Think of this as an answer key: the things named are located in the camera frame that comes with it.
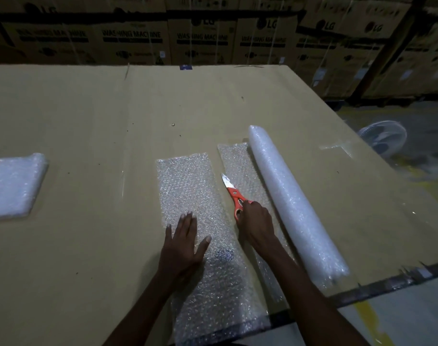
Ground large brown cardboard sheet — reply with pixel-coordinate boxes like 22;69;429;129
0;64;438;346

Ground brown metal rack post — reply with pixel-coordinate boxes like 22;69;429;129
348;0;433;105

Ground clear tape piece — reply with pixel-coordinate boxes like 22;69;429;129
319;141;354;158

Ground person's left forearm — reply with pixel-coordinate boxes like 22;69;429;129
103;271;191;346

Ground white pedestal fan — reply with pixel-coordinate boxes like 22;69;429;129
357;120;408;160

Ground stack of cardboard appliance boxes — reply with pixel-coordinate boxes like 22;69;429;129
0;0;438;100

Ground person's left hand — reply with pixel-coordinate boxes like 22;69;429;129
158;212;212;282

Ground bubble wrap roll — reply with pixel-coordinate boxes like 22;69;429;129
217;125;351;304

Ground folded bubble wrap stack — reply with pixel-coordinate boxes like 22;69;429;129
0;153;49;223

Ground person's right forearm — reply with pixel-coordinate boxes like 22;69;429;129
253;239;372;346

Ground orange handled scissors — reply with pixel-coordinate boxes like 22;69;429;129
221;173;254;222

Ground dark metal rack beam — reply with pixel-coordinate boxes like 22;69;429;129
0;9;308;25

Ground person's right hand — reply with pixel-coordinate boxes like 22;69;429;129
236;200;277;251

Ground cut bubble wrap sheet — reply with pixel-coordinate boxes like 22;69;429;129
156;152;271;345

